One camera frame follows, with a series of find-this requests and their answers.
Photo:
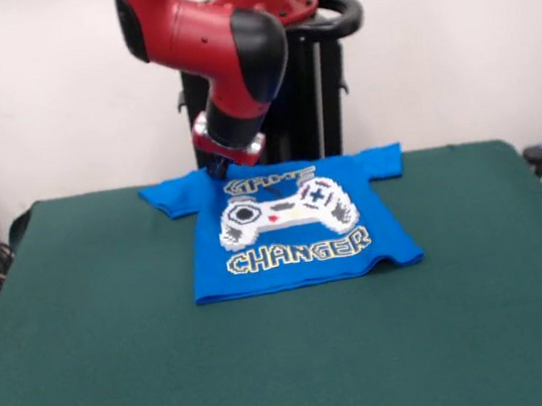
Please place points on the dark green table cloth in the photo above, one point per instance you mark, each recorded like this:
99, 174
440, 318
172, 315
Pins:
121, 360

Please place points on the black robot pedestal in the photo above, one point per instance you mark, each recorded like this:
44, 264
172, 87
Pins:
321, 95

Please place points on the blue printed t-shirt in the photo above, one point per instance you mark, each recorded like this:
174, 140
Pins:
300, 269

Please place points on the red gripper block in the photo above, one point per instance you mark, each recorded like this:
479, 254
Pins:
215, 145

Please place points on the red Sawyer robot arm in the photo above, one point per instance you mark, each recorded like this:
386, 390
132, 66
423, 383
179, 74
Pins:
208, 45

